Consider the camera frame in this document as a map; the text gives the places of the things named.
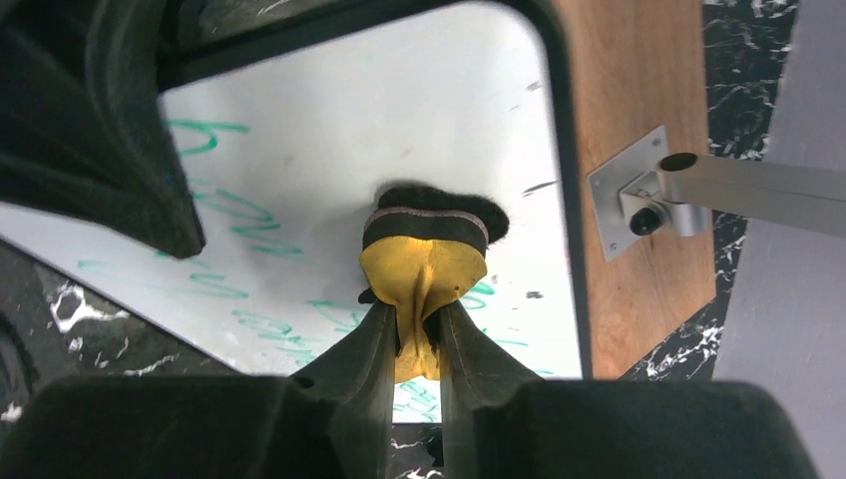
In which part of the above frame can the yellow black whiteboard eraser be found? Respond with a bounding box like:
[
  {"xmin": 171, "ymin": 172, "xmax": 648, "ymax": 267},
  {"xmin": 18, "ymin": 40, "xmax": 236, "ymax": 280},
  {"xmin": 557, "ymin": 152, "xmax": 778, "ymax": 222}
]
[{"xmin": 358, "ymin": 184, "xmax": 510, "ymax": 383}]

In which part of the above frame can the silver metal bracket mount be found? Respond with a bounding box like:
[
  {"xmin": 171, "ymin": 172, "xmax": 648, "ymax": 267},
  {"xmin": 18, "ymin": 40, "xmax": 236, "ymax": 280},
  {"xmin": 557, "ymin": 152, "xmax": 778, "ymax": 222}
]
[{"xmin": 587, "ymin": 126, "xmax": 845, "ymax": 261}]

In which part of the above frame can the small whiteboard black frame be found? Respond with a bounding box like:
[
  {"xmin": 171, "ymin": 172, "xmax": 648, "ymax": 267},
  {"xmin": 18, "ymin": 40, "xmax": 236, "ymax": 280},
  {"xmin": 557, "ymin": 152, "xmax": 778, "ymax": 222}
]
[{"xmin": 0, "ymin": 0, "xmax": 595, "ymax": 424}]

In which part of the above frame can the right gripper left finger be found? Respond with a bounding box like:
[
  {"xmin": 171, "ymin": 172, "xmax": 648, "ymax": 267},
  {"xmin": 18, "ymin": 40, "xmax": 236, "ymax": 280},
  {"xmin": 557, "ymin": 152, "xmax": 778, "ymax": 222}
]
[{"xmin": 293, "ymin": 300, "xmax": 398, "ymax": 478}]

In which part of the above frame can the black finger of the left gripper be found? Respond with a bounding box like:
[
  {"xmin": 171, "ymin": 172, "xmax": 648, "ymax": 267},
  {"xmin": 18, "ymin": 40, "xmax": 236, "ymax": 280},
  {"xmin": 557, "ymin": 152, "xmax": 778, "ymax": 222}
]
[{"xmin": 1, "ymin": 1, "xmax": 206, "ymax": 258}]

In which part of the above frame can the wooden board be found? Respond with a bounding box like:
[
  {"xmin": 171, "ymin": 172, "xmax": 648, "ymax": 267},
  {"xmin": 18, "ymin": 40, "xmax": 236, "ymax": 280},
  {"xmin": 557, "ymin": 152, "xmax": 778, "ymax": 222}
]
[{"xmin": 556, "ymin": 1, "xmax": 715, "ymax": 379}]

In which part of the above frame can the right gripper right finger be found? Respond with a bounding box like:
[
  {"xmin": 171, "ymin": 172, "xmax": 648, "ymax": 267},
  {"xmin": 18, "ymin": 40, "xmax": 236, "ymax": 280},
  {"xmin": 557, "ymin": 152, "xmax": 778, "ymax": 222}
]
[{"xmin": 438, "ymin": 302, "xmax": 542, "ymax": 478}]

